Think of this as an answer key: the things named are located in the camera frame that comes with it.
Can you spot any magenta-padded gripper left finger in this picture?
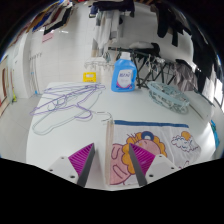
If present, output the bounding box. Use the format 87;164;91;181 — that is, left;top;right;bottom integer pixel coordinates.
47;142;97;188

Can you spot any yellow floor sign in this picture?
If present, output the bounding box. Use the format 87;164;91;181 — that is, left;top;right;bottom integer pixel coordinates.
82;71;98;83

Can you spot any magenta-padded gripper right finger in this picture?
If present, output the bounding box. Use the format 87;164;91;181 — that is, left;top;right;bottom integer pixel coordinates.
128;143;181;187

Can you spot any grey garment on rack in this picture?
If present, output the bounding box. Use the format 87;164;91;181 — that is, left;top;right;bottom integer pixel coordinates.
173;59;198;92

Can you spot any black folding drying rack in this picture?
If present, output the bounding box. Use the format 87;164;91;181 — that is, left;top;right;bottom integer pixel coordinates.
108;44;178;89

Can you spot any white clip sock hanger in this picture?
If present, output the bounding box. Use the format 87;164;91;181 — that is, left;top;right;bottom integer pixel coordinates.
83;56;116;72

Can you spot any blue detergent bottle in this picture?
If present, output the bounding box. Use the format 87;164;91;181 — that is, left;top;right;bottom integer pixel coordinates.
110;51;138;93

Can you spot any cartoon print white towel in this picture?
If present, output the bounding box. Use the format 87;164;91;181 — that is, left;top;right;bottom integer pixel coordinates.
104;119;203;187

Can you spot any hanging clothes row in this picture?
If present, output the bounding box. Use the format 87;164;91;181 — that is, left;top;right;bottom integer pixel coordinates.
6;0;222;101

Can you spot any white garment on rack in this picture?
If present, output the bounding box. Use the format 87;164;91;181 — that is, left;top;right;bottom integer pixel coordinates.
128;41;162;56

